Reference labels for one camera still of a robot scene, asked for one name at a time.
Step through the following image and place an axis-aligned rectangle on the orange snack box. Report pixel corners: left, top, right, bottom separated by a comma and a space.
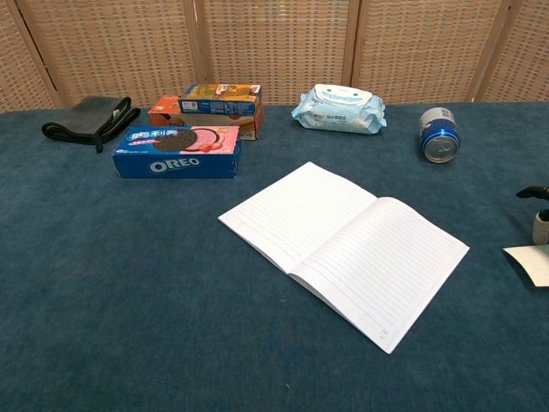
148, 94, 266, 142

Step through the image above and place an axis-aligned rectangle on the woven bamboo folding screen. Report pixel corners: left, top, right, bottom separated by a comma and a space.
0, 0, 549, 115

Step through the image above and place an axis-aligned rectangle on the light blue wet wipes pack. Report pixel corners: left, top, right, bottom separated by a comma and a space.
290, 83, 388, 136

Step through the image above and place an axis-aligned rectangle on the open lined white notebook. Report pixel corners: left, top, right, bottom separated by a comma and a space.
217, 161, 471, 355

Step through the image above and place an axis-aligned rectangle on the blue and yellow snack box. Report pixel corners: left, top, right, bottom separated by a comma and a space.
178, 82, 262, 116

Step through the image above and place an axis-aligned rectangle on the teal table cloth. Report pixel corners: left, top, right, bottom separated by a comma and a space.
0, 101, 549, 412

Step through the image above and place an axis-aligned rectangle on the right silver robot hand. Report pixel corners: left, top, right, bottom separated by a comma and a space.
516, 184, 549, 246

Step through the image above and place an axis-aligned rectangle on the blue Oreo cookie box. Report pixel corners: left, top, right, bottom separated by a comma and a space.
112, 124, 242, 179

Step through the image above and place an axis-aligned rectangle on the cream and teal bookmark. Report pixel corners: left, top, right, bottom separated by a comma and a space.
502, 244, 549, 288

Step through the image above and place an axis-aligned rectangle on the blue drink can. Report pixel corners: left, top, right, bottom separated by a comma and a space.
419, 106, 462, 165

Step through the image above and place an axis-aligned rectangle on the dark grey folded cloth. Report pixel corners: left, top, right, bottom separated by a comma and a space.
41, 95, 142, 155

